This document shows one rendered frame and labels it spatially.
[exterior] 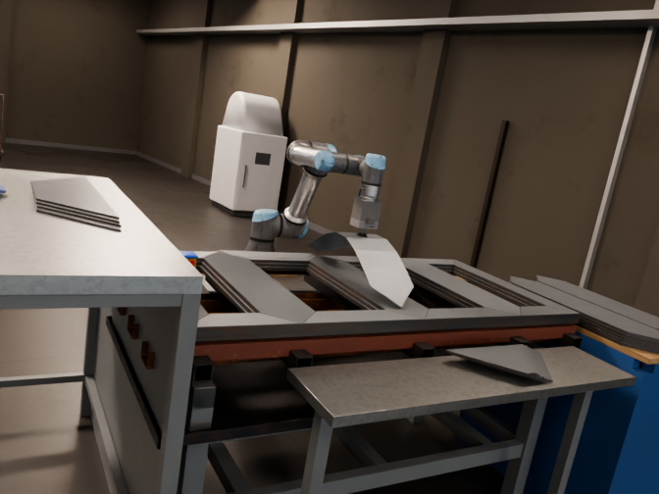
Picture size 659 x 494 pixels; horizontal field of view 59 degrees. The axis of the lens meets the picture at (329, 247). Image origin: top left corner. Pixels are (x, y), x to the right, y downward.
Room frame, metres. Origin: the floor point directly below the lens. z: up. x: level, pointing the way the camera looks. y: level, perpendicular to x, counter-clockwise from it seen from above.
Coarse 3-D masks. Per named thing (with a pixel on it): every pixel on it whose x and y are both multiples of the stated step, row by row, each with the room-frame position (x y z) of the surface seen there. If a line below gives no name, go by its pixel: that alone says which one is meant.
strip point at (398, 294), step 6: (378, 288) 1.87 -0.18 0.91; (384, 288) 1.88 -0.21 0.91; (390, 288) 1.90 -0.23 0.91; (396, 288) 1.91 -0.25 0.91; (402, 288) 1.92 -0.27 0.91; (408, 288) 1.93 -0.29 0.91; (384, 294) 1.86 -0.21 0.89; (390, 294) 1.87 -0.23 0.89; (396, 294) 1.89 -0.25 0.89; (402, 294) 1.90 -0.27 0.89; (408, 294) 1.91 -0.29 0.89; (396, 300) 1.86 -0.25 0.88; (402, 300) 1.87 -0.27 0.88
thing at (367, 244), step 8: (352, 240) 2.05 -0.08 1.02; (360, 240) 2.07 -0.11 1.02; (368, 240) 2.09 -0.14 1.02; (376, 240) 2.11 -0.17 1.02; (384, 240) 2.13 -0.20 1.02; (360, 248) 2.01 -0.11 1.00; (368, 248) 2.03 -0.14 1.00; (376, 248) 2.05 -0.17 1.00; (384, 248) 2.07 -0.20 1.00; (392, 248) 2.09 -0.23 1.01
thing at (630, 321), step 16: (528, 288) 2.48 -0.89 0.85; (544, 288) 2.54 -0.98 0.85; (560, 288) 2.59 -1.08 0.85; (576, 288) 2.65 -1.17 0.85; (560, 304) 2.32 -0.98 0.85; (576, 304) 2.35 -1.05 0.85; (592, 304) 2.39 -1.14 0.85; (608, 304) 2.44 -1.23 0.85; (624, 304) 2.49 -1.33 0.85; (592, 320) 2.19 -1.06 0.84; (608, 320) 2.18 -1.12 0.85; (624, 320) 2.22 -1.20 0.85; (640, 320) 2.27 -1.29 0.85; (656, 320) 2.31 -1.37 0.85; (608, 336) 2.12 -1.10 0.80; (624, 336) 2.07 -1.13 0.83; (640, 336) 2.05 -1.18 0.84; (656, 336) 2.06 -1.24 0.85; (656, 352) 2.04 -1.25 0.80
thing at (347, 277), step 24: (264, 264) 2.19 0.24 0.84; (288, 264) 2.24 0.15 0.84; (312, 264) 2.27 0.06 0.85; (336, 264) 2.32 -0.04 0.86; (360, 264) 2.43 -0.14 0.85; (432, 264) 2.63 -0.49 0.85; (336, 288) 2.06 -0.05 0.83; (360, 288) 2.02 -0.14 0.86; (432, 288) 2.29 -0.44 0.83; (504, 288) 2.41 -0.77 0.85; (240, 312) 1.67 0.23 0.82; (408, 312) 1.83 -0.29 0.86; (216, 336) 1.43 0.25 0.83; (240, 336) 1.46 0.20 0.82; (264, 336) 1.50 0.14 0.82; (288, 336) 1.54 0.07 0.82
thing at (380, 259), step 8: (360, 256) 1.97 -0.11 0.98; (368, 256) 1.99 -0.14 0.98; (376, 256) 2.01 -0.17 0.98; (384, 256) 2.03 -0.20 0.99; (392, 256) 2.04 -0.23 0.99; (368, 264) 1.95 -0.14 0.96; (376, 264) 1.97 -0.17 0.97; (384, 264) 1.99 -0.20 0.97; (392, 264) 2.01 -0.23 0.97; (400, 264) 2.02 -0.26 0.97
